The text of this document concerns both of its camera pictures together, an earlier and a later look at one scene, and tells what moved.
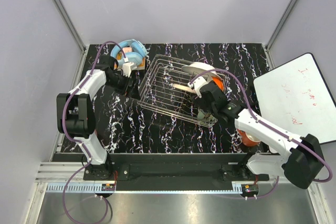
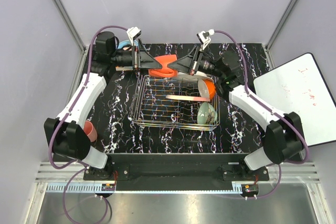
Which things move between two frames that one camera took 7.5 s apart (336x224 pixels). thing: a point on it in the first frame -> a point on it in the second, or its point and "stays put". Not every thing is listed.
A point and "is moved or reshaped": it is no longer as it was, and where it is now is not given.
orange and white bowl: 219,82 is moved or reshaped
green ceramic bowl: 206,117 stays put
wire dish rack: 157,94 is moved or reshaped
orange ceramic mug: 248,139 -> 165,71
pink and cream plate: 183,87 -> 188,97
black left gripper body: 120,83 -> 128,58
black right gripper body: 201,104 -> 205,64
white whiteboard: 294,97 stays put
